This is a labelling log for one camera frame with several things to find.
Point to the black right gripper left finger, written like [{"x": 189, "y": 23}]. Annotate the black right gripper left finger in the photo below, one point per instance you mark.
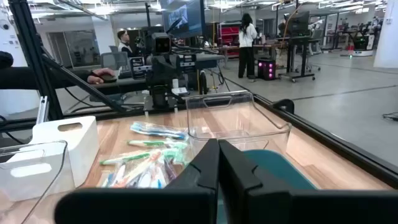
[{"x": 140, "y": 205}]

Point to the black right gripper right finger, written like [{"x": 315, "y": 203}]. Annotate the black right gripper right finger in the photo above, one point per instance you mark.
[{"x": 280, "y": 208}]

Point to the green white toothbrush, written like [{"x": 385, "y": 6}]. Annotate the green white toothbrush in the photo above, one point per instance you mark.
[{"x": 130, "y": 157}]

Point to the white plastic bin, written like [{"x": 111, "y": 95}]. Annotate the white plastic bin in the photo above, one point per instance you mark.
[{"x": 81, "y": 149}]

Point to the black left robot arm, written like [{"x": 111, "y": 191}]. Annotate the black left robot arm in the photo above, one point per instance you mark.
[{"x": 160, "y": 96}]

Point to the black box with white labels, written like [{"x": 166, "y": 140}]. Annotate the black box with white labels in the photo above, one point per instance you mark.
[
  {"x": 136, "y": 67},
  {"x": 187, "y": 63}
]

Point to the teal plastic bin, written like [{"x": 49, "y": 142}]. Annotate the teal plastic bin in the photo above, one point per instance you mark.
[{"x": 280, "y": 171}]

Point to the person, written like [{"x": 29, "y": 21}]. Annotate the person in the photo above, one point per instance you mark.
[
  {"x": 247, "y": 37},
  {"x": 125, "y": 46}
]

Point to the grey office chair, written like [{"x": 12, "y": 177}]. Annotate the grey office chair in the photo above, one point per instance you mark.
[{"x": 113, "y": 60}]

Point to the black computer mouse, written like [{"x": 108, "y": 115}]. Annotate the black computer mouse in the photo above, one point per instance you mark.
[{"x": 109, "y": 78}]

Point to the monitor with blue screen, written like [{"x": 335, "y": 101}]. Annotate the monitor with blue screen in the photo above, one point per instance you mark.
[{"x": 183, "y": 18}]

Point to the person's hand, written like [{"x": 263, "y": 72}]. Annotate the person's hand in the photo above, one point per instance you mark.
[{"x": 96, "y": 77}]

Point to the red cabinet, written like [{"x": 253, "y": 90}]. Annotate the red cabinet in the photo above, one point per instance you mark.
[{"x": 228, "y": 34}]

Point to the clear plastic bin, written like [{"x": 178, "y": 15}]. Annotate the clear plastic bin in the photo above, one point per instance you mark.
[
  {"x": 18, "y": 174},
  {"x": 236, "y": 124}
]

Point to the black table clamp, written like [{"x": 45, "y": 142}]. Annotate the black table clamp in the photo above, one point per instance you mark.
[{"x": 284, "y": 105}]

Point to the computer tower with pink lights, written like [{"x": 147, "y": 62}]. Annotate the computer tower with pink lights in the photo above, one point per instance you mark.
[{"x": 266, "y": 70}]

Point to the black rolling workstation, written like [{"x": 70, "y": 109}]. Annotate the black rolling workstation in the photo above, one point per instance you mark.
[{"x": 292, "y": 56}]

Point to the white-based background robot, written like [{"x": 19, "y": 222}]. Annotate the white-based background robot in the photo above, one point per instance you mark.
[{"x": 362, "y": 46}]

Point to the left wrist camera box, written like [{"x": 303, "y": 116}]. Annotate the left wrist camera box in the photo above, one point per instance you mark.
[{"x": 161, "y": 45}]

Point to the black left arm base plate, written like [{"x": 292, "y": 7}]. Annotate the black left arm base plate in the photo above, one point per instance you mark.
[{"x": 149, "y": 105}]

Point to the silver aluminium bracket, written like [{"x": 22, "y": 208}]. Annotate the silver aluminium bracket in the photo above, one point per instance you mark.
[{"x": 43, "y": 109}]

